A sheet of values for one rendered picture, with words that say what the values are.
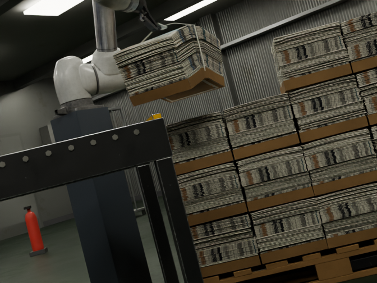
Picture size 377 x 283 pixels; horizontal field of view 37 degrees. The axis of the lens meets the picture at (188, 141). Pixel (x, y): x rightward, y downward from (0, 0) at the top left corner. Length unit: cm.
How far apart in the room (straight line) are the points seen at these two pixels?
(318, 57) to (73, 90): 112
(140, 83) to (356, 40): 92
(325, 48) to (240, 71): 897
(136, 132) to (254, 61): 962
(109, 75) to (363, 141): 121
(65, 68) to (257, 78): 869
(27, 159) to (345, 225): 140
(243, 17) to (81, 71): 881
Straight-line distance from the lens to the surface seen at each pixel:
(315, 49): 250
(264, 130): 246
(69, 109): 271
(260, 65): 1119
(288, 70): 248
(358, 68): 251
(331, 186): 248
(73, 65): 275
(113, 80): 278
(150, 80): 229
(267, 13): 1112
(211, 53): 245
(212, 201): 248
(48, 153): 167
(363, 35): 254
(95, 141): 168
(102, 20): 275
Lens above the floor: 66
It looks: 2 degrees up
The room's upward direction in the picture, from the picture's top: 14 degrees counter-clockwise
